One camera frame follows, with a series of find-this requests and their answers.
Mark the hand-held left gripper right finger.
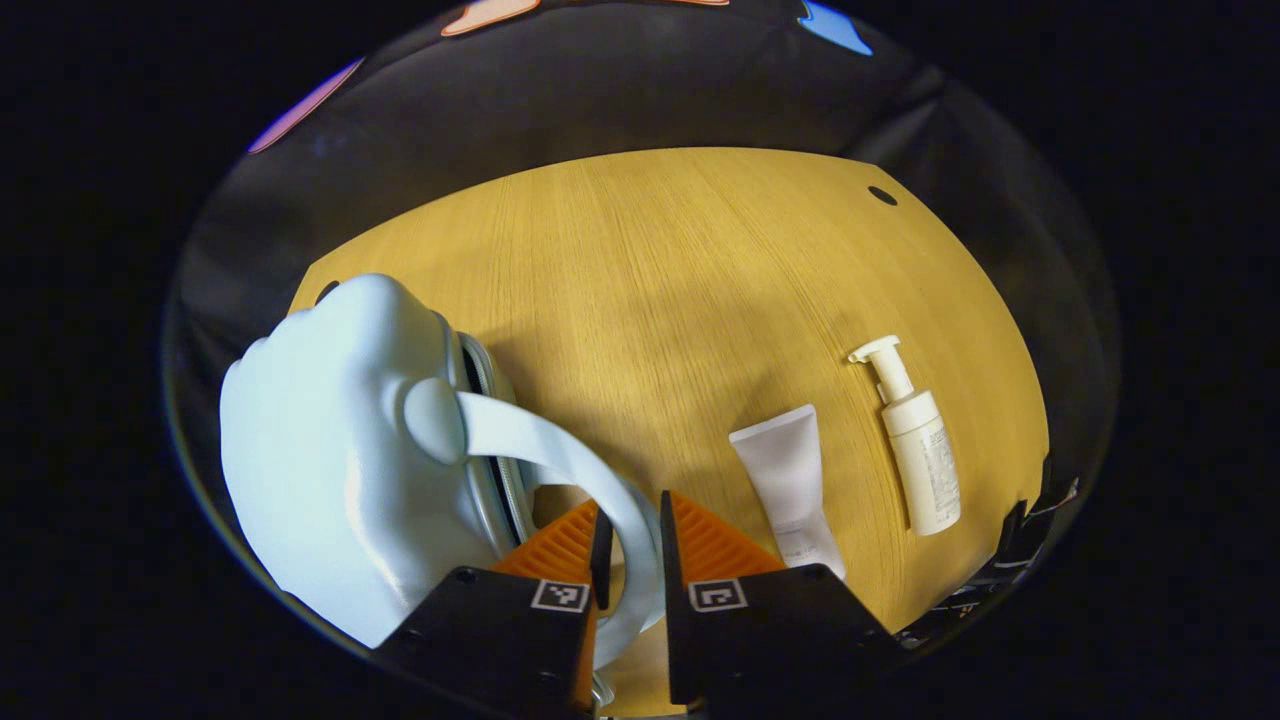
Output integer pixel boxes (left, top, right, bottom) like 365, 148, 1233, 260
658, 490, 906, 706

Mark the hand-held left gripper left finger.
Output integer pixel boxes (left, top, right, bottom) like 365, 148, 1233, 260
372, 500, 614, 716

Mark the white pump bottle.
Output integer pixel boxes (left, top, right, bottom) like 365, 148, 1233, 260
848, 335, 962, 537

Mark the white squeeze tube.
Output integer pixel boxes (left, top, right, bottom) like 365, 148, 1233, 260
729, 404, 847, 581

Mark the light blue suitcase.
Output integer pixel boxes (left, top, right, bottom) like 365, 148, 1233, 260
220, 273, 666, 701

